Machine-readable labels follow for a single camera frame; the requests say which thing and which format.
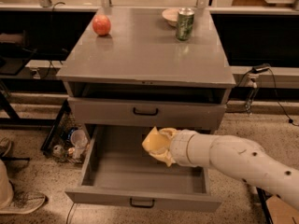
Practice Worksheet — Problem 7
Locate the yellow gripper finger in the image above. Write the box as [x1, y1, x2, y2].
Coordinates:
[159, 128, 178, 139]
[149, 149, 175, 167]

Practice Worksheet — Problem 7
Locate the yellow sponge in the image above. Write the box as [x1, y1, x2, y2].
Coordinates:
[142, 127, 170, 155]

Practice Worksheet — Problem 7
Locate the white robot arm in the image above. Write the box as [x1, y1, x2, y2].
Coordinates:
[142, 128, 299, 209]

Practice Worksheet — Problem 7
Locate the closed grey upper drawer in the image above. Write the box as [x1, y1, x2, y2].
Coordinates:
[68, 97, 226, 131]

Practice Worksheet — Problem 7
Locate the open grey middle drawer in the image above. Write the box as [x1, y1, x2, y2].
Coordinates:
[65, 126, 221, 212]

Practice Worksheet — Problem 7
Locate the grey drawer cabinet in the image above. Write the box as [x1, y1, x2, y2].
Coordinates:
[55, 6, 236, 136]

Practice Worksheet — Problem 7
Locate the clear plastic cup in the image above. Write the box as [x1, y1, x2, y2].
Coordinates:
[70, 130, 88, 159]

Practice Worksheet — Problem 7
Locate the black metal bar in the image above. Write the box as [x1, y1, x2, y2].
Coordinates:
[257, 189, 274, 224]

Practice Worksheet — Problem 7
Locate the white bowl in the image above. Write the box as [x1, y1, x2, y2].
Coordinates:
[162, 8, 178, 27]

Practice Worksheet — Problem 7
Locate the green soda can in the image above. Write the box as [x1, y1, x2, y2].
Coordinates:
[176, 7, 194, 41]

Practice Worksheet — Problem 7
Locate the red apple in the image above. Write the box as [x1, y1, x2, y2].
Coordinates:
[93, 15, 111, 36]

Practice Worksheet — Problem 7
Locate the cardboard box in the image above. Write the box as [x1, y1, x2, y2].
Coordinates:
[266, 196, 299, 224]

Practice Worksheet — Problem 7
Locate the white mesh shoe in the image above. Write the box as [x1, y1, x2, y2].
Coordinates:
[0, 191, 47, 215]

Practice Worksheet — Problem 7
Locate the black drawer handle upper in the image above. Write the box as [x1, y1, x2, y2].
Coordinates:
[133, 107, 159, 116]

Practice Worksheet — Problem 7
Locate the black drawer handle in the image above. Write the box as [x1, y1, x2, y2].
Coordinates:
[129, 198, 155, 209]
[133, 107, 159, 116]

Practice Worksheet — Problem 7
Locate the black drawer handle lower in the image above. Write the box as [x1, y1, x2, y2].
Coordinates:
[129, 198, 155, 209]

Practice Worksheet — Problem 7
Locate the wire basket with trash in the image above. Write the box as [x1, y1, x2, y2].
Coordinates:
[40, 100, 88, 164]

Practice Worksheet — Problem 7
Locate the black power adapter with cable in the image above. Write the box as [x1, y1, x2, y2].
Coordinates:
[235, 63, 299, 127]

